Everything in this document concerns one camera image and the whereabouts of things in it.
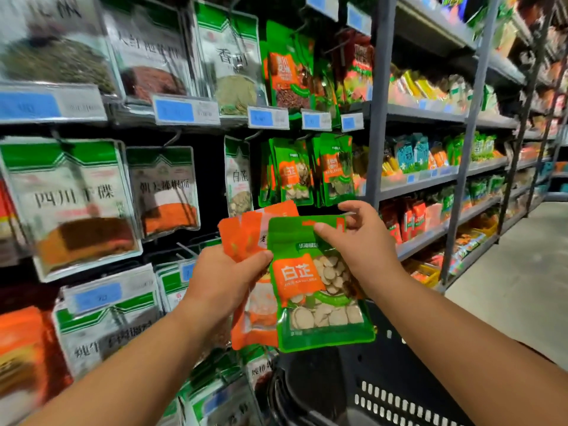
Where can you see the person's right hand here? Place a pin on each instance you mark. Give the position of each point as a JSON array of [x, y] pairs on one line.
[[373, 253]]

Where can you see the person's left hand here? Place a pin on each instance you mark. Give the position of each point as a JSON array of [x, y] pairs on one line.
[[222, 293]]

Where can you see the clear brown-spice packets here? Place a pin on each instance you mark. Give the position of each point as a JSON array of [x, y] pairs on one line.
[[173, 288]]

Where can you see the row of green white packets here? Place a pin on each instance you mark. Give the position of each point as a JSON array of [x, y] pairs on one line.
[[257, 364]]

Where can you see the green angelica slices packet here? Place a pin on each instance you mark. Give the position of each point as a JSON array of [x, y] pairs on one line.
[[324, 324]]

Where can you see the green leaf packets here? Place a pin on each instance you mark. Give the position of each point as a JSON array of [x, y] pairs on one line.
[[333, 168]]

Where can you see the row of clear green-top packets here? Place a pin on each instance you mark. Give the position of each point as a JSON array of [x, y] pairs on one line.
[[213, 395]]

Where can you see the clear chili powder packets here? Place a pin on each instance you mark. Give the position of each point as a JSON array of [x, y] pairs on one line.
[[164, 195]]

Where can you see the clear white-slice packets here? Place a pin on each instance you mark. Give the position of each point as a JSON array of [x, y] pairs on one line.
[[238, 177]]

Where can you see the green white-slice packets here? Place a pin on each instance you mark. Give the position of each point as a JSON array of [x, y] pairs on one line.
[[286, 173]]

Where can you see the black shopping basket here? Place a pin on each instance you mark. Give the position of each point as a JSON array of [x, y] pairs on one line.
[[390, 386]]

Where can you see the clear orange powder packets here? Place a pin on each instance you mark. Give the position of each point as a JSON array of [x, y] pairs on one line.
[[71, 213]]

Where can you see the red green packets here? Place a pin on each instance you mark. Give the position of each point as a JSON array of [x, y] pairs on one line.
[[355, 71]]

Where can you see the green red-peppercorn packets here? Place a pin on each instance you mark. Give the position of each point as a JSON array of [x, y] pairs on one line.
[[286, 75]]

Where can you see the white red-label packets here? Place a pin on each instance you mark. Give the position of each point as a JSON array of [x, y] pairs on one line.
[[7, 222]]

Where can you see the clear dried-leaf packets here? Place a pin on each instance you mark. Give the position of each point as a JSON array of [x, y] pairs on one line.
[[226, 62]]

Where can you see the clear red peppercorn packets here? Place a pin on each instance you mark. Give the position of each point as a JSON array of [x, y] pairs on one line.
[[146, 48]]

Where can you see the clear green peppercorn packets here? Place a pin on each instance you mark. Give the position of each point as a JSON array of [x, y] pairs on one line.
[[53, 48]]

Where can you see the person's right forearm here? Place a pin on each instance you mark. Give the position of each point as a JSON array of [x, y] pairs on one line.
[[470, 368]]

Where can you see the person's left forearm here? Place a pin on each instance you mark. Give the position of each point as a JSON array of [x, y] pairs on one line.
[[124, 381]]

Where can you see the row of red orange packets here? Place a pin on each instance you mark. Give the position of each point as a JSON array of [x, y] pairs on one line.
[[413, 217]]

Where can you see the row of teal yellow packets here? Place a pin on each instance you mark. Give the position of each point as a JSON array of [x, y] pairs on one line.
[[417, 155]]

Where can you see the row of yellow snack packets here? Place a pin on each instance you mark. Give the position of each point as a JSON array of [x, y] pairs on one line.
[[426, 93]]

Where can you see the yellow display trays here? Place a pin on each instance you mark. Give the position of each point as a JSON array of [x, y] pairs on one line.
[[424, 272]]

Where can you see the gray metal shelving unit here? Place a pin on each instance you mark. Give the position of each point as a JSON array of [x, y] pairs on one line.
[[380, 128]]

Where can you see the row of assorted snack bags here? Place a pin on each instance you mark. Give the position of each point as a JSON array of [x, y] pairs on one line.
[[479, 17]]

